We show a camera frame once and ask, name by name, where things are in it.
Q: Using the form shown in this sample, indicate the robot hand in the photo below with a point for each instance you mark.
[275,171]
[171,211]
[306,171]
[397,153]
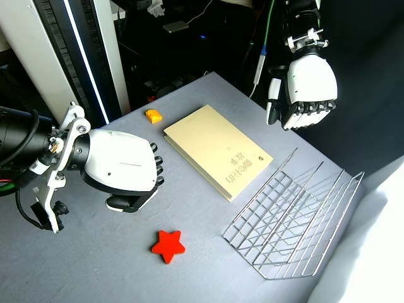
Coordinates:
[311,79]
[120,164]

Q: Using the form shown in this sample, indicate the cream paperback book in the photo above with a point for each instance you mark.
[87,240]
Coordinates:
[211,145]

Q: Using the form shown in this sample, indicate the yellow toy brick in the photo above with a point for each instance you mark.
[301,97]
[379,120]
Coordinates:
[153,116]

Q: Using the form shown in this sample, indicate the red star block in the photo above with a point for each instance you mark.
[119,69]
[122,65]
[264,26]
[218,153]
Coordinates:
[168,246]

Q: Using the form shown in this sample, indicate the white and black machine column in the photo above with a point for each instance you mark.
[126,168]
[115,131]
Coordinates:
[38,47]

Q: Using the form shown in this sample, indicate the grey flat device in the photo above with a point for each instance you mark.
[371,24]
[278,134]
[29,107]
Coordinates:
[175,26]

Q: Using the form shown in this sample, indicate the crumpled white paper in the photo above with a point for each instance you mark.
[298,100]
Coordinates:
[156,9]

